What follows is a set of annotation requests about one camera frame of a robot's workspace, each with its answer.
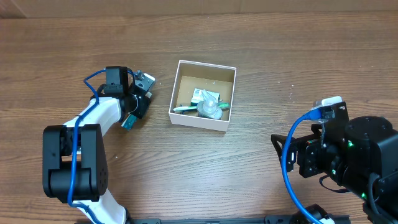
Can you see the green white toothbrush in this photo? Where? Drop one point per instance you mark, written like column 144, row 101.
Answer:
column 223, row 106

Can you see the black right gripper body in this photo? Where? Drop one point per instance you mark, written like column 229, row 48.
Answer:
column 316, row 155

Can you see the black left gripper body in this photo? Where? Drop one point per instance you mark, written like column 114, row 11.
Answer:
column 139, row 104

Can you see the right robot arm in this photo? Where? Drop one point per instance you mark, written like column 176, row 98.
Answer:
column 359, row 155

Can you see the clear pump soap bottle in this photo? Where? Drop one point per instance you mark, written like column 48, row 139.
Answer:
column 208, row 107

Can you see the green white soap packet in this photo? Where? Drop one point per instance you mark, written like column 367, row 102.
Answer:
column 198, row 96

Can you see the teal toothpaste tube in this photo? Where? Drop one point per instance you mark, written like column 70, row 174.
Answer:
column 128, row 123

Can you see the open white cardboard box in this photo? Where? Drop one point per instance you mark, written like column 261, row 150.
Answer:
column 192, row 75

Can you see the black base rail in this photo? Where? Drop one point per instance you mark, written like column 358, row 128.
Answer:
column 270, row 219

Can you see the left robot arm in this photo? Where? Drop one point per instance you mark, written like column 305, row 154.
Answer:
column 74, row 164

